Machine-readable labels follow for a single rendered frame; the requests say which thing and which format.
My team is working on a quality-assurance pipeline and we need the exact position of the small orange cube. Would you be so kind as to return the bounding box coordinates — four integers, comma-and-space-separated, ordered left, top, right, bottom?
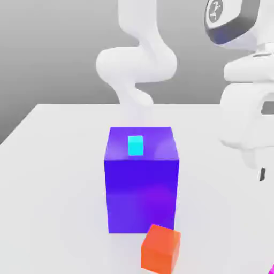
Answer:
140, 223, 182, 274

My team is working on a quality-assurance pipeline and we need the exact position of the small cyan cube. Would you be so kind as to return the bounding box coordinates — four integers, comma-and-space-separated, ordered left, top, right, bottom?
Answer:
127, 135, 144, 156

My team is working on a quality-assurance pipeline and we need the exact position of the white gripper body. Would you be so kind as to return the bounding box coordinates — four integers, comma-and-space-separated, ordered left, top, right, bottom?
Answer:
219, 81, 274, 150

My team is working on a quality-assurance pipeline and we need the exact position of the large purple box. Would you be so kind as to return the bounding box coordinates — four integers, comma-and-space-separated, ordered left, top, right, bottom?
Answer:
103, 126, 180, 234

